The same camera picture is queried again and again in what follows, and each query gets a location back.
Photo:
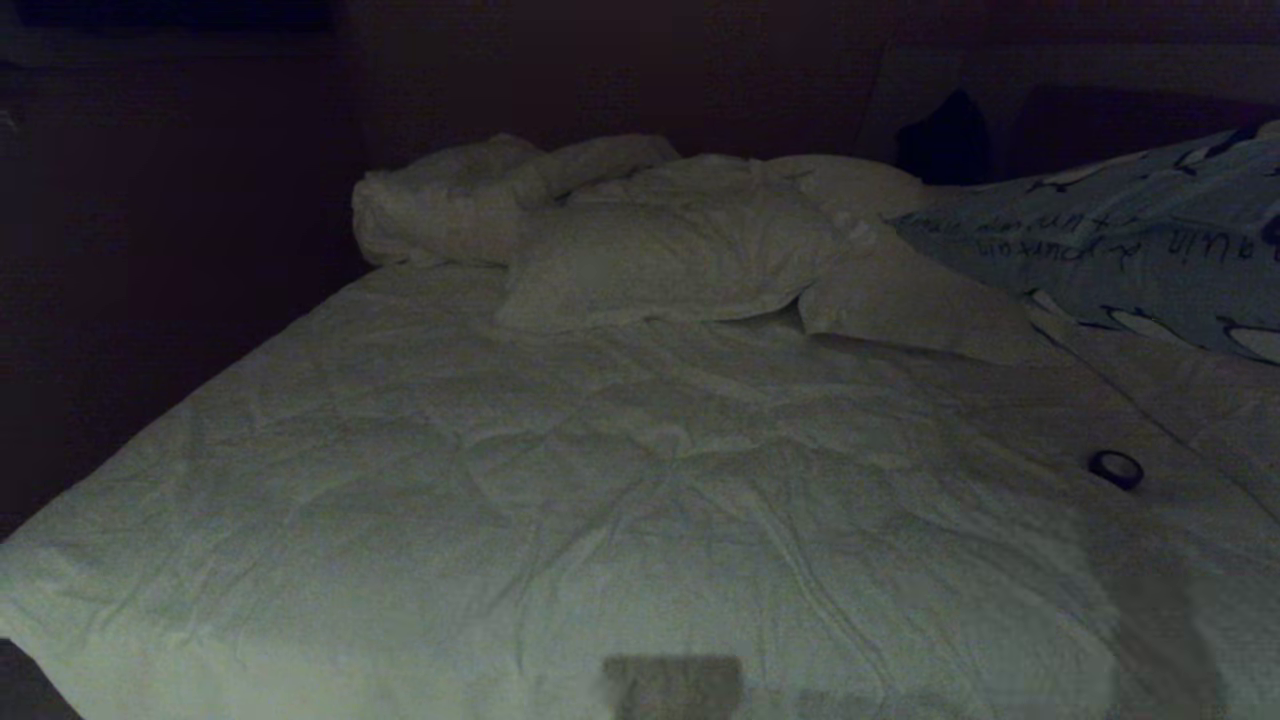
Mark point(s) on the dark tape roll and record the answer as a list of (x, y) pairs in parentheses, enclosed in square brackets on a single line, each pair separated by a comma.
[(1116, 469)]

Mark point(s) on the blue penguin print pillow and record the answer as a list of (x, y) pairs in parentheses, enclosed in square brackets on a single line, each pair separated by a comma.
[(1130, 240)]

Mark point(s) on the dark object by headboard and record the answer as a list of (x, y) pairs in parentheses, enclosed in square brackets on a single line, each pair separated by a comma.
[(948, 140)]

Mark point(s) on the crumpled white rear pillow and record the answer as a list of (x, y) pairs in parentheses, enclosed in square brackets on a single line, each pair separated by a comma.
[(450, 205)]

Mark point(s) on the white bed duvet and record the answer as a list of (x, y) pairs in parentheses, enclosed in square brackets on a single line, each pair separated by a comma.
[(600, 500)]

